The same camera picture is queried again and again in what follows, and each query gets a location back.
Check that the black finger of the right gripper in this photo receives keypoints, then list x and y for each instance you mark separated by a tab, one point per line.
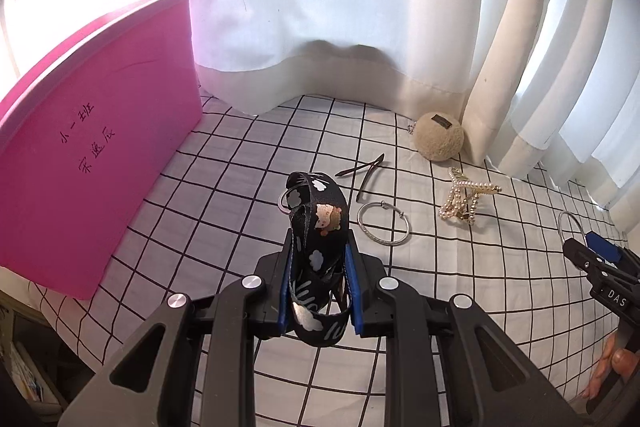
598	270

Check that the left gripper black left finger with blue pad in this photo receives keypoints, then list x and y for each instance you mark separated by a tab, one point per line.
190	351

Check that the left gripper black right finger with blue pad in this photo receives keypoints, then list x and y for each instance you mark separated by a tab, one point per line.
447	362

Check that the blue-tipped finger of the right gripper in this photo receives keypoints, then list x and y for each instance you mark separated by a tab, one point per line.
619	256

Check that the person's hand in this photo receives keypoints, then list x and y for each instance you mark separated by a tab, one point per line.
618	360

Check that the white black grid bedsheet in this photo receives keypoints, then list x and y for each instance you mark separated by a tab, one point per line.
308	267

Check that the pearl gold hair claw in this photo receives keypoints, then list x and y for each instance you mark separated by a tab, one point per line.
462	200

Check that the white curtain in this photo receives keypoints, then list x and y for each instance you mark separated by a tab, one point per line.
534	82

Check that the pink plastic basin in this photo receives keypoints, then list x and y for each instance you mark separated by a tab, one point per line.
84	135

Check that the beige plush ball keychain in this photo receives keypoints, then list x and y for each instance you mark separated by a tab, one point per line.
438	136

